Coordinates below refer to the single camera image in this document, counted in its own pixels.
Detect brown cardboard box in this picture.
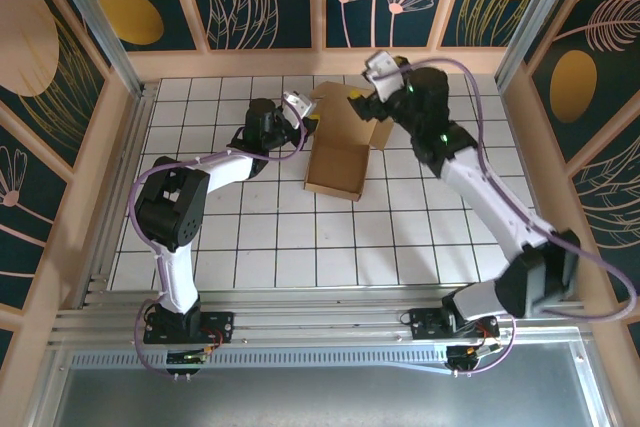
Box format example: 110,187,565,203
303,80,396,202

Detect grey metal sheet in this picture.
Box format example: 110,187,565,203
29,339,626,427

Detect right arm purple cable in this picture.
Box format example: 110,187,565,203
372,57,639,378

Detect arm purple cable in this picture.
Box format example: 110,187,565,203
372,57,639,378
128,116,310,381

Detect aluminium side rail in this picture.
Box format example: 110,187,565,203
77,80,160,309

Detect aluminium corner post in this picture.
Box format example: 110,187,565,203
39,0,147,98
494,0,587,93

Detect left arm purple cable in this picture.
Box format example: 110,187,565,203
128,116,310,381

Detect aluminium rail frame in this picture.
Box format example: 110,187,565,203
48,282,594,348

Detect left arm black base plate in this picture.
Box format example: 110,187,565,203
143,310,236,346

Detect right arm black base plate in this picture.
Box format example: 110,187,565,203
409,306,501,343

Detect perforated metal cable duct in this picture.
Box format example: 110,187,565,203
64,344,594,378

